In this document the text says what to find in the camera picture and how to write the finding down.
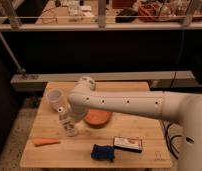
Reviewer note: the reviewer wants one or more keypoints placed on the orange carrot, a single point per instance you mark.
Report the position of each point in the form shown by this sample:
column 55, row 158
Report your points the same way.
column 44, row 141

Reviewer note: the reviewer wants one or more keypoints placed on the orange bowl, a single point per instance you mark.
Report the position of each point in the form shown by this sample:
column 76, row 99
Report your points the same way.
column 97, row 117

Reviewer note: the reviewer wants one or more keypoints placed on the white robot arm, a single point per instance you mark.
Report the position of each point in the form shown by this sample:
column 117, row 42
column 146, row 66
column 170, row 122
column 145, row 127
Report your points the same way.
column 184, row 109

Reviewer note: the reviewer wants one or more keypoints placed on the diagonal metal rod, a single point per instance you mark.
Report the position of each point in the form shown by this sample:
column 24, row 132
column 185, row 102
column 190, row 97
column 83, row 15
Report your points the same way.
column 20, row 69

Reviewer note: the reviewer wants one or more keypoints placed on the small printed box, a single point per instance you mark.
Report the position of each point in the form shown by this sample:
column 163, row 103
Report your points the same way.
column 128, row 144

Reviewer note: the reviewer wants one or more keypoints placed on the translucent plastic cup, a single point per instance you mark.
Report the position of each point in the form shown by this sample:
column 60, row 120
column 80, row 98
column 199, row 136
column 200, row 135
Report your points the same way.
column 55, row 98

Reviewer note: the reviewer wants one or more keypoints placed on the clear plastic bottle white cap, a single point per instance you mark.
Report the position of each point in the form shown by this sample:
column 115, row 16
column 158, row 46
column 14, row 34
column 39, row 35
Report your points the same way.
column 67, row 122

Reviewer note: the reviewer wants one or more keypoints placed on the grey metal beam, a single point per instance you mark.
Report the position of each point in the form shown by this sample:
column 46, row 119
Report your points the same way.
column 158, row 79

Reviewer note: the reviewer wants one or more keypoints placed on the cluttered background shelf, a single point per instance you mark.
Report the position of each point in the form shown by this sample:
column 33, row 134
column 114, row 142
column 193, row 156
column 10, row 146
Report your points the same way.
column 99, row 15

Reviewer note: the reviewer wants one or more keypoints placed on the blue sponge cloth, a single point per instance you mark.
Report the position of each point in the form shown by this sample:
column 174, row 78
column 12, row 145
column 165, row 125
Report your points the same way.
column 103, row 153

